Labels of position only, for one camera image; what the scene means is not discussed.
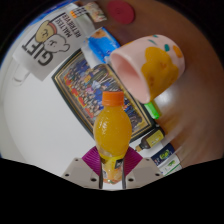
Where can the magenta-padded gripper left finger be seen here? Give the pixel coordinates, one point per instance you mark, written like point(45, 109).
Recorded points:
point(80, 170)

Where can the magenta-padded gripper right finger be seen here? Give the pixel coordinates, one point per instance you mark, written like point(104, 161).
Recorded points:
point(143, 170)

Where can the orange juice bottle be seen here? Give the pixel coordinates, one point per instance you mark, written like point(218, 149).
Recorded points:
point(112, 133)

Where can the dark blue pump bottle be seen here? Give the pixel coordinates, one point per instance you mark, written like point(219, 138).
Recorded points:
point(163, 154)

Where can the white shampoo bottle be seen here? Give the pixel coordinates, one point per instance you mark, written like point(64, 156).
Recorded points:
point(171, 165)

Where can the green soap bar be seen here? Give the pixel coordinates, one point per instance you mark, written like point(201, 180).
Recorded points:
point(153, 110)

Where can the framed group picture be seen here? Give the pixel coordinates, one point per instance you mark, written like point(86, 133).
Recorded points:
point(86, 90)

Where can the pink mug with yellow print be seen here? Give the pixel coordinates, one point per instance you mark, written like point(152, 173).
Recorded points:
point(153, 66)

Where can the blue tissue pack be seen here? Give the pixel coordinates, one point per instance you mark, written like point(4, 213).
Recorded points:
point(101, 45)

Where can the white gift bag with dogs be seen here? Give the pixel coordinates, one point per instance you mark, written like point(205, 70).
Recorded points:
point(50, 40)

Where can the puzzle cube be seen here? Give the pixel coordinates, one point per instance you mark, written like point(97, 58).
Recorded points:
point(78, 11)

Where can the small snack packet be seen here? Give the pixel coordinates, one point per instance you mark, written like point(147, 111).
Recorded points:
point(96, 11)

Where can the flat round red coaster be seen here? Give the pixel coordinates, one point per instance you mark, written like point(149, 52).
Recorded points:
point(120, 11)

